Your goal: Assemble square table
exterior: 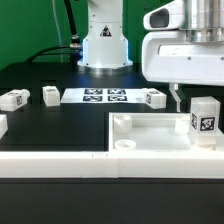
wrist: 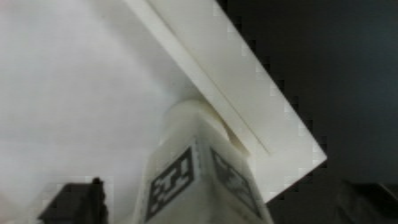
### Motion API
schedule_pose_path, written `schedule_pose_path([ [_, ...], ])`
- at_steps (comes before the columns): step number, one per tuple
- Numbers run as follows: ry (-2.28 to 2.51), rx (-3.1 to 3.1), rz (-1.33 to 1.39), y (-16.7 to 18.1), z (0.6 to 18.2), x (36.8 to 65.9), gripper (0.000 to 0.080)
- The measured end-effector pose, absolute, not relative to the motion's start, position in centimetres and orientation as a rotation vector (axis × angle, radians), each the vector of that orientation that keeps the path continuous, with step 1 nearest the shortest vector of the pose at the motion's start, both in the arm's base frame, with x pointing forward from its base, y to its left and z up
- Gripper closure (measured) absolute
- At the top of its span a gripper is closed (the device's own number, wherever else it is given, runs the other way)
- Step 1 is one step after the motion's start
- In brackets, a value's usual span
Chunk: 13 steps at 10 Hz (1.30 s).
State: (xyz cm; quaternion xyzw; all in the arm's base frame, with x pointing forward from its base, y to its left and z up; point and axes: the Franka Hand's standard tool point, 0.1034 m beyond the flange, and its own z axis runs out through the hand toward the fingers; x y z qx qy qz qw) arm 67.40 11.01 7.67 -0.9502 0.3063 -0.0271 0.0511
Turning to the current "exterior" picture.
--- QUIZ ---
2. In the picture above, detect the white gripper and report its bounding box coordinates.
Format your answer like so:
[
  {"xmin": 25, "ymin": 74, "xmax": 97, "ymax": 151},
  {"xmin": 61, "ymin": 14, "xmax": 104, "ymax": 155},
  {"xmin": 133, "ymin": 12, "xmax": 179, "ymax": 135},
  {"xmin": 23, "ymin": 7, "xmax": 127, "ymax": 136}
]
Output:
[{"xmin": 141, "ymin": 0, "xmax": 224, "ymax": 112}]

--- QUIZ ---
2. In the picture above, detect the white square table top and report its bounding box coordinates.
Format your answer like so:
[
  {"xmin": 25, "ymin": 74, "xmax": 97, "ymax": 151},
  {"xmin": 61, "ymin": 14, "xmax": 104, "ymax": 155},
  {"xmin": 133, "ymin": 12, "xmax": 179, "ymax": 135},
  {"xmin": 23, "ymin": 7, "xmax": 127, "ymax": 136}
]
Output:
[{"xmin": 109, "ymin": 113, "xmax": 224, "ymax": 152}]

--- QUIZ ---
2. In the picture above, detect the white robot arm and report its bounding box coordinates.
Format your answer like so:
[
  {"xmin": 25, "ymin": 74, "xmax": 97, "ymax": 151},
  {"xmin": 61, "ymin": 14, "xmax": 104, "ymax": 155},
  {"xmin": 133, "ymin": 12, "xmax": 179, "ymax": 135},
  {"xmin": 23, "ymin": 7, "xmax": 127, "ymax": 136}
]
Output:
[{"xmin": 78, "ymin": 0, "xmax": 224, "ymax": 89}]

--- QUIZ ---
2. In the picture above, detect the white marker sheet with tags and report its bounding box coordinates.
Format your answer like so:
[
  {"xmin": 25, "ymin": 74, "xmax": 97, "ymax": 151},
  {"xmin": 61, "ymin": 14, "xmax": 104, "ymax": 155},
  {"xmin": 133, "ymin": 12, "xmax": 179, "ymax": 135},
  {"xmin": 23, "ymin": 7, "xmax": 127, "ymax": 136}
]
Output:
[{"xmin": 61, "ymin": 88, "xmax": 143, "ymax": 103}]

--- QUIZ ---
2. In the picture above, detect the black cable with connector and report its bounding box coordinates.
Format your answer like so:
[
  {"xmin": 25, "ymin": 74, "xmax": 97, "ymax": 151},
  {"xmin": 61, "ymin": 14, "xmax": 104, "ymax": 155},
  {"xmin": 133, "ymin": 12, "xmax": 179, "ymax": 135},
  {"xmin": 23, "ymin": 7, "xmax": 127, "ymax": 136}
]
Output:
[{"xmin": 25, "ymin": 0, "xmax": 84, "ymax": 64}]

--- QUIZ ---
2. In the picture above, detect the white fence obstacle frame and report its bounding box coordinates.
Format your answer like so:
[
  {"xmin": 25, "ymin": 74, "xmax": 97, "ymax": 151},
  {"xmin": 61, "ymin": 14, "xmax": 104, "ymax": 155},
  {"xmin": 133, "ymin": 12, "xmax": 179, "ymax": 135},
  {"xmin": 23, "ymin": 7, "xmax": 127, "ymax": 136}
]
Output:
[{"xmin": 0, "ymin": 151, "xmax": 224, "ymax": 179}]

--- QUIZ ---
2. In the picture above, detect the thin grey cable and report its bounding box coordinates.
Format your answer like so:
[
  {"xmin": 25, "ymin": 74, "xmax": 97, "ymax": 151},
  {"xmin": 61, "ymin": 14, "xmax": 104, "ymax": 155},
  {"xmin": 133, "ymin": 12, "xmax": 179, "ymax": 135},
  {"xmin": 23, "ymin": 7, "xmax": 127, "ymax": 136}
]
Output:
[{"xmin": 51, "ymin": 0, "xmax": 64, "ymax": 63}]

